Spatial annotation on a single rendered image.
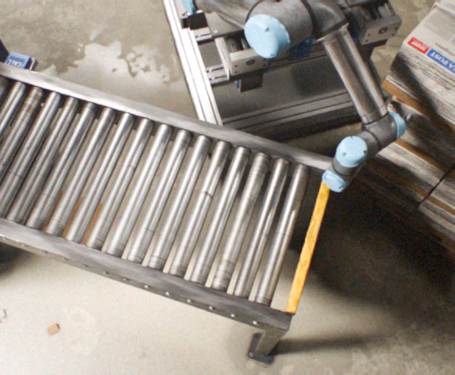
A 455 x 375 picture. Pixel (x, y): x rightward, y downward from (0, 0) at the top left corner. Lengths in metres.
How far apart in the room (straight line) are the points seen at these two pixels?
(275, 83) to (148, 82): 0.67
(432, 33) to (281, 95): 0.98
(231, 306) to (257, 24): 0.76
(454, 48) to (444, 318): 1.25
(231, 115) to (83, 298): 1.03
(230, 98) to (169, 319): 1.01
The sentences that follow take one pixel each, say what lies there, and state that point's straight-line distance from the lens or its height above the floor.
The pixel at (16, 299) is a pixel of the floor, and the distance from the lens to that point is 2.51.
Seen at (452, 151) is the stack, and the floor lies 0.75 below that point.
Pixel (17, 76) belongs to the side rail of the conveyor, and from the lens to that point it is 1.94.
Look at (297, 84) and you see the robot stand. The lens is 2.52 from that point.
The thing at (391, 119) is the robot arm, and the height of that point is 1.01.
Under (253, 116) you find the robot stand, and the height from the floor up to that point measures 0.22.
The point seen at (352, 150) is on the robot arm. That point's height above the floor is 1.03.
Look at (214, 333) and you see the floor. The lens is 2.32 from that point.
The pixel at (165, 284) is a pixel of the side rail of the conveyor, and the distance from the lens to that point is 1.55.
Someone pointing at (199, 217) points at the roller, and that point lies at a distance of 1.59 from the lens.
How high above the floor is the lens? 2.30
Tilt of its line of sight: 68 degrees down
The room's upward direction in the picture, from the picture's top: straight up
